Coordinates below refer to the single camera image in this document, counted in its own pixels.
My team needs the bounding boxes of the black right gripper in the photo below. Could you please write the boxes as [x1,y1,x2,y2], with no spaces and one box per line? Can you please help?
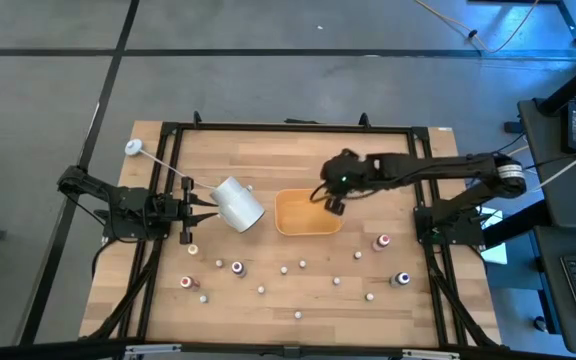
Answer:
[320,148,372,216]

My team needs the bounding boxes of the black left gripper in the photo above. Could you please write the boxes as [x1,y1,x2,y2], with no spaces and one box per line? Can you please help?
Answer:
[161,177,219,246]

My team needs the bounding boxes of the large pink food coloring bottle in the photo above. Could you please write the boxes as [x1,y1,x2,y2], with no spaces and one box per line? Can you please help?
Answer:
[371,233,392,253]

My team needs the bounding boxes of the large blue food coloring bottle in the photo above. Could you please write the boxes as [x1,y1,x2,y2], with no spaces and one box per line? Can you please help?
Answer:
[388,271,412,289]

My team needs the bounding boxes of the white paper cup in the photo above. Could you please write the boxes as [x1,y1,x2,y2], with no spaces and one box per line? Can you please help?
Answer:
[209,175,267,235]

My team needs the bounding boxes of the yellow plastic bin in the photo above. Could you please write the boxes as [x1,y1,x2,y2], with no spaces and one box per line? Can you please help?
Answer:
[274,187,344,237]

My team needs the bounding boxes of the white paper sheet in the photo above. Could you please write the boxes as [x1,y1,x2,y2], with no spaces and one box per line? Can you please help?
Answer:
[477,205,509,266]

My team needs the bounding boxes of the black desk leg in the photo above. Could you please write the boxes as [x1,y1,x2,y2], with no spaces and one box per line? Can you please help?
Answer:
[482,199,549,250]

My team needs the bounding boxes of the black rig crossbar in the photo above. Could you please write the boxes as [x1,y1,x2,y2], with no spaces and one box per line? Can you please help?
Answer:
[0,337,576,360]

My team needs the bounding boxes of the dark grey desk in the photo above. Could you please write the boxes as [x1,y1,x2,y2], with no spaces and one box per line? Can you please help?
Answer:
[532,224,576,357]
[516,97,576,229]

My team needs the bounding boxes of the white lamp cable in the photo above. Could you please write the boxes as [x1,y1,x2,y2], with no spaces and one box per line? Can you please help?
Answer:
[137,148,218,191]

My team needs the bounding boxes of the black aluminium table frame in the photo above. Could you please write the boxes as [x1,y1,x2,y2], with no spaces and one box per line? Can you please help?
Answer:
[85,110,502,351]

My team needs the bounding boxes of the silver metal bracket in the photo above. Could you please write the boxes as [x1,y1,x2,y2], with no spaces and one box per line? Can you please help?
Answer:
[400,348,462,360]
[124,343,183,357]

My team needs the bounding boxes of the orange floor cable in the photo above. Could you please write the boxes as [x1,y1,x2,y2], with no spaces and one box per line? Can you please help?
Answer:
[412,0,542,54]

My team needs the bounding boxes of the black desk post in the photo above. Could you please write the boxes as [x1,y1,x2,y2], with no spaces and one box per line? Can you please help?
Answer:
[537,49,576,116]

